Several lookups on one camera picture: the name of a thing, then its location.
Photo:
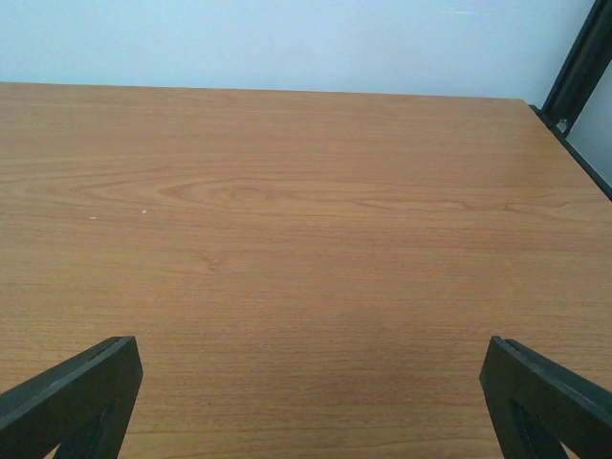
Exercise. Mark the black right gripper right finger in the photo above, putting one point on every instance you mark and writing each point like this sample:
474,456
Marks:
540,409

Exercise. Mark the black right frame post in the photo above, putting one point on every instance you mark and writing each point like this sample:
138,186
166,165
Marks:
576,81

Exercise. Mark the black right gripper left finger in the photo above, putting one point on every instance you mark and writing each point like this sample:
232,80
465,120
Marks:
80,408

